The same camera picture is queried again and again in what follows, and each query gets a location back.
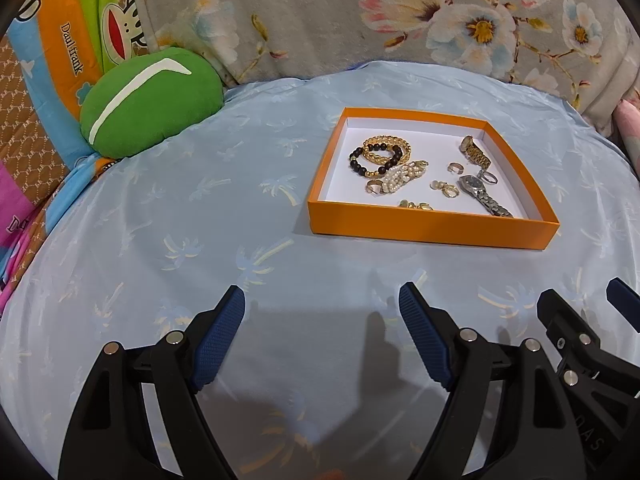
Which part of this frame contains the pearl bracelet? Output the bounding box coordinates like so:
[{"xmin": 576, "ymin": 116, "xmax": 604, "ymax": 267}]
[{"xmin": 382, "ymin": 160, "xmax": 430, "ymax": 193}]

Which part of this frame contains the green cushion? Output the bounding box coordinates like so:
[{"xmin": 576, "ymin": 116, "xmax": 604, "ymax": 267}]
[{"xmin": 80, "ymin": 46, "xmax": 224, "ymax": 159}]

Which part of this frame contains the cartoon printed blanket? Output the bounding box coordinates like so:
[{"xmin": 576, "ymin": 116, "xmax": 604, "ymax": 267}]
[{"xmin": 0, "ymin": 0, "xmax": 151, "ymax": 281}]

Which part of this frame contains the black bead bracelet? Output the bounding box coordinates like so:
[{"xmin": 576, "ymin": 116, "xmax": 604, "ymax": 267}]
[{"xmin": 349, "ymin": 144, "xmax": 405, "ymax": 177}]

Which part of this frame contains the gold chain bangle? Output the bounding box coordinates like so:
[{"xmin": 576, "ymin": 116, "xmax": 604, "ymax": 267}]
[{"xmin": 361, "ymin": 135, "xmax": 413, "ymax": 166}]

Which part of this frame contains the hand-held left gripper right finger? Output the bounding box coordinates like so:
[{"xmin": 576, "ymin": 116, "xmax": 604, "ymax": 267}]
[{"xmin": 398, "ymin": 281, "xmax": 601, "ymax": 480}]

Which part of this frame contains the pink printed cloth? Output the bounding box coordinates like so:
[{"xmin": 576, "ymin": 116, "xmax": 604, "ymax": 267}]
[{"xmin": 0, "ymin": 160, "xmax": 56, "ymax": 321}]

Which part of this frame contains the orange jewelry box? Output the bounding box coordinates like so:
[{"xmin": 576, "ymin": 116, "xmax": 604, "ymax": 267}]
[{"xmin": 306, "ymin": 106, "xmax": 561, "ymax": 251}]

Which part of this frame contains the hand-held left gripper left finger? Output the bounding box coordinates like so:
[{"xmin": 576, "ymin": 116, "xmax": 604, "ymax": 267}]
[{"xmin": 60, "ymin": 285, "xmax": 247, "ymax": 480}]

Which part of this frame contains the floral grey pillow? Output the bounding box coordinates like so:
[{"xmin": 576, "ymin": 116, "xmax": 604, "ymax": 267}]
[{"xmin": 127, "ymin": 0, "xmax": 640, "ymax": 136}]

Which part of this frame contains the brown patterned cloth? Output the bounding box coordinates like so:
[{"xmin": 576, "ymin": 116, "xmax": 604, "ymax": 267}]
[{"xmin": 0, "ymin": 40, "xmax": 68, "ymax": 206}]

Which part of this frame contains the silver watch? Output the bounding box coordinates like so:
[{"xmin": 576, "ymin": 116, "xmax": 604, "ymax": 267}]
[{"xmin": 459, "ymin": 174, "xmax": 515, "ymax": 218}]

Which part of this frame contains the light blue palm-print sheet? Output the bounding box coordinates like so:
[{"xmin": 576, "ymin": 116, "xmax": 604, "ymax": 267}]
[{"xmin": 0, "ymin": 60, "xmax": 640, "ymax": 480}]

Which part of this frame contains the gold watch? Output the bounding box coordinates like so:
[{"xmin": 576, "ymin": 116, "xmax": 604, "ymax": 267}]
[{"xmin": 460, "ymin": 135, "xmax": 491, "ymax": 170}]

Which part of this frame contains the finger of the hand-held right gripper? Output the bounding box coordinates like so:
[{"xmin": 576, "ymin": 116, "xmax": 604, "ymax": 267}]
[
  {"xmin": 606, "ymin": 277, "xmax": 640, "ymax": 333},
  {"xmin": 536, "ymin": 288, "xmax": 640, "ymax": 386}
]

